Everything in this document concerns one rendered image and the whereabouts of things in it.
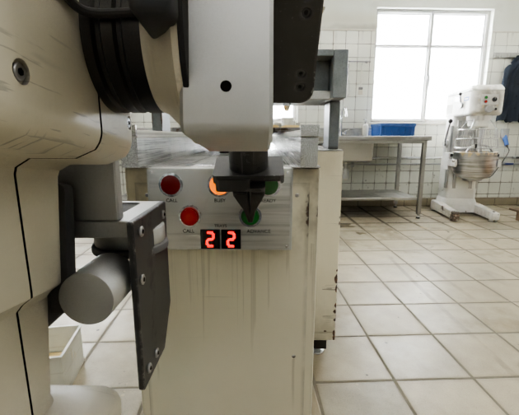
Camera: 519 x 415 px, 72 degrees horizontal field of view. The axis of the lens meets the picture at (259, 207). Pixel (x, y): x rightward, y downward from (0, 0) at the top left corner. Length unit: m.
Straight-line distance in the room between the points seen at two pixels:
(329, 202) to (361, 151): 2.72
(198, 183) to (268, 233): 0.14
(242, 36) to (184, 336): 0.60
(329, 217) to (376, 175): 3.45
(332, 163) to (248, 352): 0.80
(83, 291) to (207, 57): 0.20
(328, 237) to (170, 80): 1.21
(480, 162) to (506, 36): 1.85
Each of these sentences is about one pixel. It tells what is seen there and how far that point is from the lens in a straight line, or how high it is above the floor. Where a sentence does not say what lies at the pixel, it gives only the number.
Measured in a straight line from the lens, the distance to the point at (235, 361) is 0.74.
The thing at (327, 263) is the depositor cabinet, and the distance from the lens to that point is 1.41.
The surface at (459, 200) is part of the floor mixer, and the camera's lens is 4.70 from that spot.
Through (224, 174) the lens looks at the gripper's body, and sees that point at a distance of 0.51.
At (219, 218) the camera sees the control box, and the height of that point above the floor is 0.76.
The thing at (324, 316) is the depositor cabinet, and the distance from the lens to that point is 1.50.
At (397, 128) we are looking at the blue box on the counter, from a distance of 4.25.
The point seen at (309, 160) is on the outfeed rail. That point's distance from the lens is 0.59.
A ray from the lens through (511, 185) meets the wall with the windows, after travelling 5.67.
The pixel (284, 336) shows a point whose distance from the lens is 0.71.
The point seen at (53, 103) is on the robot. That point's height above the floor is 0.91.
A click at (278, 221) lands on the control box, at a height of 0.75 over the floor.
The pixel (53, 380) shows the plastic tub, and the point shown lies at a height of 0.07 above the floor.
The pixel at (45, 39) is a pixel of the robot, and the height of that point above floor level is 0.93.
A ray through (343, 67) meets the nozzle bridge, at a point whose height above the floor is 1.12.
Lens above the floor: 0.89
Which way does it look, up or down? 11 degrees down
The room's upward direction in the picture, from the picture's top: straight up
